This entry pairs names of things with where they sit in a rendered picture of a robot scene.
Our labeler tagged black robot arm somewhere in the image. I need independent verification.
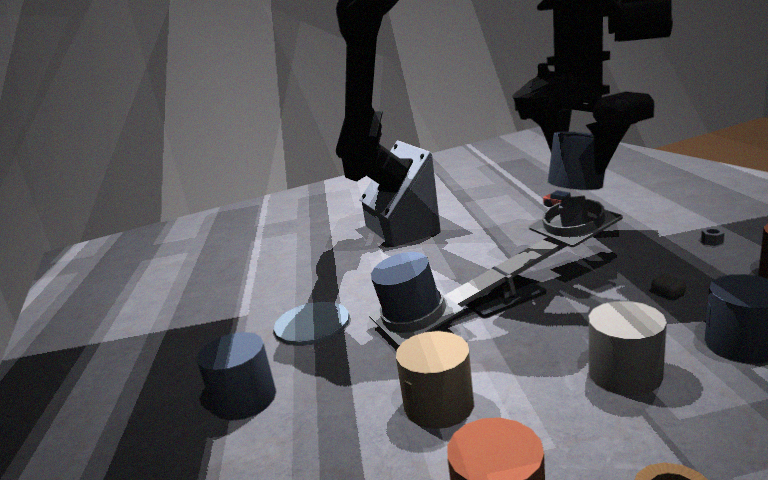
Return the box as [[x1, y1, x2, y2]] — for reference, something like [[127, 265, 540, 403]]
[[336, 0, 673, 193]]

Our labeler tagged grey hex nut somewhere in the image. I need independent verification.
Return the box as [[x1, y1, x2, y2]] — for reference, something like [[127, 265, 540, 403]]
[[701, 228, 724, 246]]

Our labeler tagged pale blue round dish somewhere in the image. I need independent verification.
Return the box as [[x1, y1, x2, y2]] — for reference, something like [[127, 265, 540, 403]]
[[273, 302, 349, 346]]

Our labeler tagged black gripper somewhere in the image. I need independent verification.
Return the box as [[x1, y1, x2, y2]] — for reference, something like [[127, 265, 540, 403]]
[[531, 43, 655, 174]]

